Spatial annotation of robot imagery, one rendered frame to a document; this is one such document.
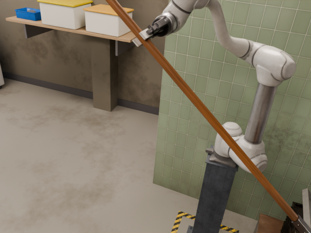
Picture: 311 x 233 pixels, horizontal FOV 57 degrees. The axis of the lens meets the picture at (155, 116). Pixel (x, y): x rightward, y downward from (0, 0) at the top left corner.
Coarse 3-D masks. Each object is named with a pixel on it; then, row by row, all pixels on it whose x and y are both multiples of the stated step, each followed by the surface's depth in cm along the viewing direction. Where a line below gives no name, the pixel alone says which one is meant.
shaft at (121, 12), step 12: (108, 0) 98; (120, 12) 99; (132, 24) 99; (156, 48) 101; (156, 60) 102; (168, 72) 102; (180, 84) 103; (192, 96) 103; (204, 108) 104; (216, 120) 105; (228, 144) 107; (240, 156) 107; (252, 168) 107; (264, 180) 108; (276, 192) 109; (288, 216) 112
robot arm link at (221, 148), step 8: (224, 128) 185; (232, 128) 183; (240, 128) 185; (216, 136) 194; (232, 136) 182; (240, 136) 183; (216, 144) 193; (224, 144) 185; (216, 152) 195; (224, 152) 187
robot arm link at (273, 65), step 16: (272, 48) 144; (256, 64) 148; (272, 64) 139; (288, 64) 136; (272, 80) 143; (256, 96) 155; (272, 96) 151; (256, 112) 157; (256, 128) 161; (240, 144) 171; (256, 144) 167; (240, 160) 173; (256, 160) 166
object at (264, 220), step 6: (264, 216) 211; (270, 216) 211; (258, 222) 207; (264, 222) 206; (270, 222) 207; (276, 222) 207; (282, 222) 207; (258, 228) 201; (264, 228) 202; (270, 228) 202; (276, 228) 202
